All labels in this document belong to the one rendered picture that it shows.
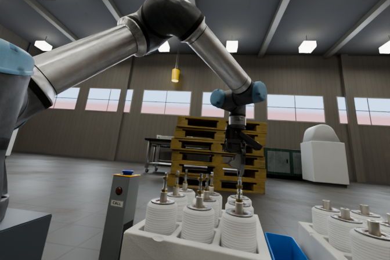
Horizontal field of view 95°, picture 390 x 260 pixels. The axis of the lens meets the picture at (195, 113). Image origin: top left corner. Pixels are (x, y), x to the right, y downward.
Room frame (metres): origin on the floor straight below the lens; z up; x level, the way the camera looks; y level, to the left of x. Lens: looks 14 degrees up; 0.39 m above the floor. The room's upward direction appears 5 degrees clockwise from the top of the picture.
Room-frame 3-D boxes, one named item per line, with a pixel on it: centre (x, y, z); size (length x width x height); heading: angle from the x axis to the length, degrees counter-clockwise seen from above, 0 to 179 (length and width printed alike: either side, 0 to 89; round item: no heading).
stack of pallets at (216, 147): (3.02, -0.39, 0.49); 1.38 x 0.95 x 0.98; 89
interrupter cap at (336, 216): (0.59, -0.48, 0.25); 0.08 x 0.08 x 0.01
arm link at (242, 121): (0.79, -0.19, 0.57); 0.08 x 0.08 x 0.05
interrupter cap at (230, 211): (0.56, -0.15, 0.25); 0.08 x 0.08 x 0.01
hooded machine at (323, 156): (4.72, -3.40, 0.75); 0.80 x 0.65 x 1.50; 81
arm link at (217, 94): (0.71, -0.13, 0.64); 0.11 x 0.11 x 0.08; 40
